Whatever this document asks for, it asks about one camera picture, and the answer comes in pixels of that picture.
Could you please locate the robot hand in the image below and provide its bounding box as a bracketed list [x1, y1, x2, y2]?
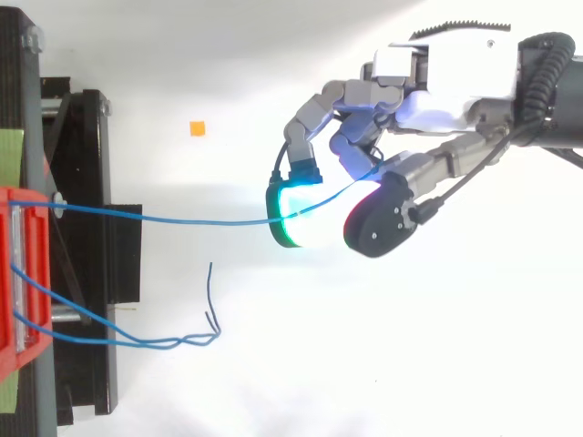
[265, 19, 521, 260]

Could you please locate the black stand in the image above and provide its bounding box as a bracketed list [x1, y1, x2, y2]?
[0, 5, 144, 437]

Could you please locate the red bin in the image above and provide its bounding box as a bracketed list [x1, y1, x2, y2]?
[0, 185, 53, 388]

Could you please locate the black coiled cable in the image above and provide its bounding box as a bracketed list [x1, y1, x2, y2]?
[521, 31, 577, 125]

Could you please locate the thin black cable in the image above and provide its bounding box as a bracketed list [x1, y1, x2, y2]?
[270, 139, 293, 185]
[547, 147, 583, 170]
[411, 121, 543, 227]

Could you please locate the blue cable bundle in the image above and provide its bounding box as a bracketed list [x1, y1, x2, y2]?
[10, 260, 223, 351]

